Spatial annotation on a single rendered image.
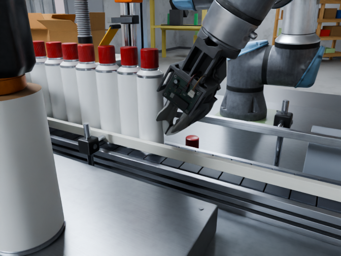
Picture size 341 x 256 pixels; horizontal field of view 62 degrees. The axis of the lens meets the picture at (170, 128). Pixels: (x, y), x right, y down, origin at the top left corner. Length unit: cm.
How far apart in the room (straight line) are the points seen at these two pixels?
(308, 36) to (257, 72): 16
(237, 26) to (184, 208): 27
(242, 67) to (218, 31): 46
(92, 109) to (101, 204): 25
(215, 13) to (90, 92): 32
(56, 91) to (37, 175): 38
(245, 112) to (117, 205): 56
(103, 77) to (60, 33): 187
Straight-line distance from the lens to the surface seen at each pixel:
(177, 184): 53
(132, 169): 57
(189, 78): 43
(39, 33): 273
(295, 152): 76
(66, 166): 57
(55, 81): 70
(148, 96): 52
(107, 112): 60
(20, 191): 35
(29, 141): 33
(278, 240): 48
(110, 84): 58
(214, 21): 42
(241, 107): 89
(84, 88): 62
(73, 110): 68
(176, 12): 739
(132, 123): 58
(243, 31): 42
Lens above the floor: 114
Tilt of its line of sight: 22 degrees down
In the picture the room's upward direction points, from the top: straight up
